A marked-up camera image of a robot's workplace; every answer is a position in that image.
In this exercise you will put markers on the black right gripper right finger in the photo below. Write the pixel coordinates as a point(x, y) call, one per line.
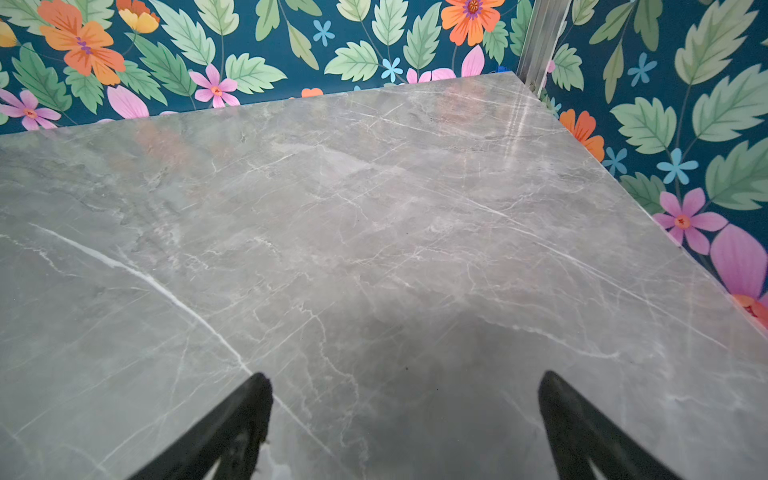
point(585, 443)

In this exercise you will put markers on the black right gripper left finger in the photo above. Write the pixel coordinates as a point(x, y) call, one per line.
point(225, 444)

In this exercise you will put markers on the aluminium frame post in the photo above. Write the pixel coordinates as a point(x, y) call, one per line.
point(548, 16)

